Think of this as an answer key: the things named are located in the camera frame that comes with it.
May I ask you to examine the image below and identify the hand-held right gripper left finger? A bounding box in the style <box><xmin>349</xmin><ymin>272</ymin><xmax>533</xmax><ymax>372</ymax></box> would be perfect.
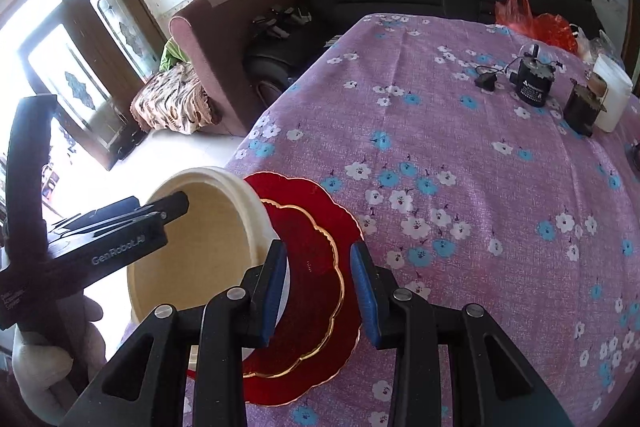
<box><xmin>60</xmin><ymin>239</ymin><xmax>290</xmax><ymax>427</ymax></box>

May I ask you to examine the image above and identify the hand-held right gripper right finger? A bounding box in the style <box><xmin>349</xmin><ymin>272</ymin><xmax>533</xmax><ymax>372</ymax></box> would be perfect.
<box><xmin>350</xmin><ymin>241</ymin><xmax>576</xmax><ymax>427</ymax></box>

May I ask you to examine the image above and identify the patterned cloth stool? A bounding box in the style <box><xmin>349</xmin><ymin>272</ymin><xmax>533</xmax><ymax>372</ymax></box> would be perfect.
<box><xmin>131</xmin><ymin>62</ymin><xmax>221</xmax><ymax>135</ymax></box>

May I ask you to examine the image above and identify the dark clutter on sofa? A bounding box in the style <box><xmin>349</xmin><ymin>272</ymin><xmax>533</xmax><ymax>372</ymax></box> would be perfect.
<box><xmin>252</xmin><ymin>6</ymin><xmax>312</xmax><ymax>40</ymax></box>

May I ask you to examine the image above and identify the black water pump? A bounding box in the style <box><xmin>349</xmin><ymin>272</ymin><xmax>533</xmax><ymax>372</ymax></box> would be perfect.
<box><xmin>515</xmin><ymin>57</ymin><xmax>557</xmax><ymax>108</ymax></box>

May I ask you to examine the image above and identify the person's left hand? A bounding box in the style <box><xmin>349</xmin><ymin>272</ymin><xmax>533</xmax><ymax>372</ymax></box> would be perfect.
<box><xmin>12</xmin><ymin>297</ymin><xmax>108</xmax><ymax>425</ymax></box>

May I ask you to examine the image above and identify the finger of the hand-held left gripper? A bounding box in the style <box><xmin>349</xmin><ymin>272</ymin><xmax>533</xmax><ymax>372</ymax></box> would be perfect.
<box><xmin>65</xmin><ymin>191</ymin><xmax>190</xmax><ymax>240</ymax></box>

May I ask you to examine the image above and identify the green cloth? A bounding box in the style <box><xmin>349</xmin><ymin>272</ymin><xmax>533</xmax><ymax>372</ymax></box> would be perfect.
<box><xmin>160</xmin><ymin>38</ymin><xmax>183</xmax><ymax>72</ymax></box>

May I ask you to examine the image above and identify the clear plastic bag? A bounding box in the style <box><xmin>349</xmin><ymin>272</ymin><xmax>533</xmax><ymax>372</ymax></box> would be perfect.
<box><xmin>570</xmin><ymin>24</ymin><xmax>617</xmax><ymax>64</ymax></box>

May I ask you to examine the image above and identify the cream ribbed bowl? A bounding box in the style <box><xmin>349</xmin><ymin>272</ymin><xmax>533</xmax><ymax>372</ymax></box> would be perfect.
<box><xmin>126</xmin><ymin>167</ymin><xmax>291</xmax><ymax>363</ymax></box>

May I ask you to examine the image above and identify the wooden glass door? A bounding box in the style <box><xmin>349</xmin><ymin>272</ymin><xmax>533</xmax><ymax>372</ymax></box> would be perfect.
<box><xmin>15</xmin><ymin>0</ymin><xmax>168</xmax><ymax>172</ymax></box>

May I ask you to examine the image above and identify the red plastic bag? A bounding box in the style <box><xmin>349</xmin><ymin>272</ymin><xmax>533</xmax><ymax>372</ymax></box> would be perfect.
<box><xmin>530</xmin><ymin>13</ymin><xmax>578</xmax><ymax>54</ymax></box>

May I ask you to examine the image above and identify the brown armchair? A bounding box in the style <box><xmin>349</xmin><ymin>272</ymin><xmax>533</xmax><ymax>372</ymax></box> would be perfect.
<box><xmin>169</xmin><ymin>0</ymin><xmax>303</xmax><ymax>138</ymax></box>

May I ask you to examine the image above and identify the black power adapter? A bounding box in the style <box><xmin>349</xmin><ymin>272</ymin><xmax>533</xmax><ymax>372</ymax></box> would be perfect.
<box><xmin>474</xmin><ymin>64</ymin><xmax>502</xmax><ymax>92</ymax></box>

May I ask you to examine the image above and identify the dark cylindrical cup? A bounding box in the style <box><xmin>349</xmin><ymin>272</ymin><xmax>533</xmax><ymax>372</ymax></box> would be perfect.
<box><xmin>564</xmin><ymin>79</ymin><xmax>608</xmax><ymax>138</ymax></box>

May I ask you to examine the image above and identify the large red scalloped plate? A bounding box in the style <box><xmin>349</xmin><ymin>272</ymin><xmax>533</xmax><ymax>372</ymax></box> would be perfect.
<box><xmin>187</xmin><ymin>172</ymin><xmax>366</xmax><ymax>408</ymax></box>

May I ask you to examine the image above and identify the purple floral tablecloth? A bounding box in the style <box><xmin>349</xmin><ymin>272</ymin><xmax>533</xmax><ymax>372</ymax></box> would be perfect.
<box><xmin>182</xmin><ymin>13</ymin><xmax>640</xmax><ymax>427</ymax></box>

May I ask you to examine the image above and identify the white plastic container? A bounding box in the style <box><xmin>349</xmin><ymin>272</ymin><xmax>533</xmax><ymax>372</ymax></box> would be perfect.
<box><xmin>592</xmin><ymin>54</ymin><xmax>633</xmax><ymax>132</ymax></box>

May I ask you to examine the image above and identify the small gold-rimmed red plate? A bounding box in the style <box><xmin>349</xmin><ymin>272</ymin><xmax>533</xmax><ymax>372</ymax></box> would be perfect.
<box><xmin>242</xmin><ymin>198</ymin><xmax>346</xmax><ymax>379</ymax></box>

